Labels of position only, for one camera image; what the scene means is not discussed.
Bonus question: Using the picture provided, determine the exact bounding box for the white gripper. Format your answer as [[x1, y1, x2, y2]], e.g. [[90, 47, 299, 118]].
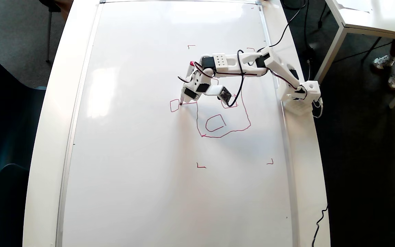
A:
[[180, 70, 213, 103]]

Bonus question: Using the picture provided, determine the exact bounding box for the white side table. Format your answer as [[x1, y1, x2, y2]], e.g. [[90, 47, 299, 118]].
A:
[[324, 0, 395, 109]]

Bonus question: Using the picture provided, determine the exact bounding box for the dark blue chair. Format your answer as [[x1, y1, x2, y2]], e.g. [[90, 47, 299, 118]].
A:
[[0, 46, 47, 187], [0, 164, 30, 247]]

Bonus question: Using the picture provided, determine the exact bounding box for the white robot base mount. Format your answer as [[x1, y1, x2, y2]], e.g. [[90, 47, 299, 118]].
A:
[[279, 81, 321, 116]]

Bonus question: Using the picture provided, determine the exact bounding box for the black cable on table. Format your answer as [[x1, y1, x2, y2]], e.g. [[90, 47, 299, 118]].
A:
[[312, 205, 328, 247]]

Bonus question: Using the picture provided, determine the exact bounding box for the large white whiteboard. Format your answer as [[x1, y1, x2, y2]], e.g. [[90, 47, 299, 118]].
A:
[[55, 0, 301, 247]]

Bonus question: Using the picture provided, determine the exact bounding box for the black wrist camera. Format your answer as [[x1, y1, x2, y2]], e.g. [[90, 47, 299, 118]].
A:
[[217, 87, 232, 106]]

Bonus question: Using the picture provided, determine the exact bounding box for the white cable at base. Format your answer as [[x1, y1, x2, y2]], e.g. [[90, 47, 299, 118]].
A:
[[312, 98, 323, 119]]

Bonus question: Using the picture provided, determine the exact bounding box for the white paper sheet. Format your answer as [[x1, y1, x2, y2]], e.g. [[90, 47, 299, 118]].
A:
[[335, 0, 370, 13]]

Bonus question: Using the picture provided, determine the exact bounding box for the chair with metal leg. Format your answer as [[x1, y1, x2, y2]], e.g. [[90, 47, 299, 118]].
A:
[[40, 0, 73, 64]]

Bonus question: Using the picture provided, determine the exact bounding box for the red marker pen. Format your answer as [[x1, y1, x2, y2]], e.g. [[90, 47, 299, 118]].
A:
[[180, 61, 196, 106]]

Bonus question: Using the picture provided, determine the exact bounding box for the black camera cable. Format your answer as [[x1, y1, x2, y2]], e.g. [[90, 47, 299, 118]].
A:
[[228, 0, 308, 108]]

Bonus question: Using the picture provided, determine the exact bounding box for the thin black floor cable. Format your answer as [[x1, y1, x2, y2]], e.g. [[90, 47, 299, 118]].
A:
[[332, 40, 393, 63]]

